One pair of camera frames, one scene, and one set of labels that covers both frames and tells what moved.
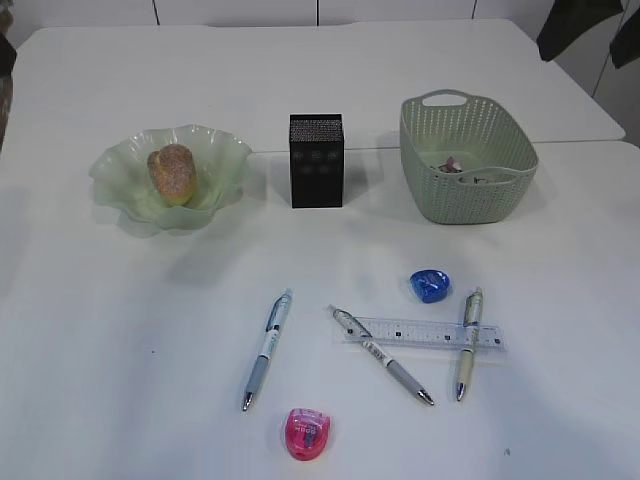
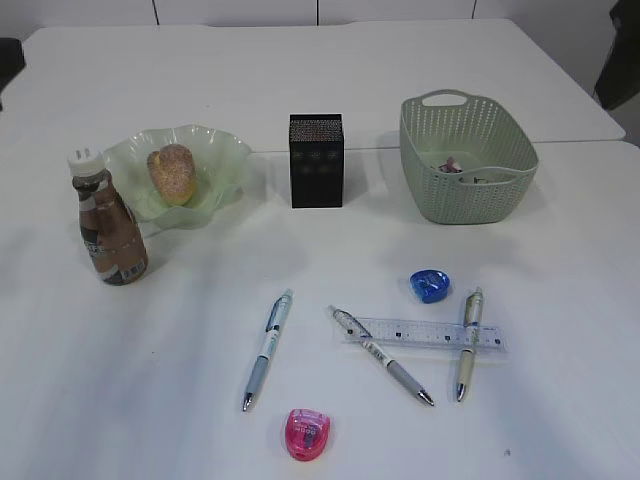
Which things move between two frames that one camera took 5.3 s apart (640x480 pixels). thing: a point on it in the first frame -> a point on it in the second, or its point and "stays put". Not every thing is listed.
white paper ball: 451,166 stays put
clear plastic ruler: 433,334 stays put
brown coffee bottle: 8,58 -> 111,233
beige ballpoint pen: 472,321 stays put
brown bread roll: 174,174 stays put
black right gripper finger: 625,45 -> 619,77
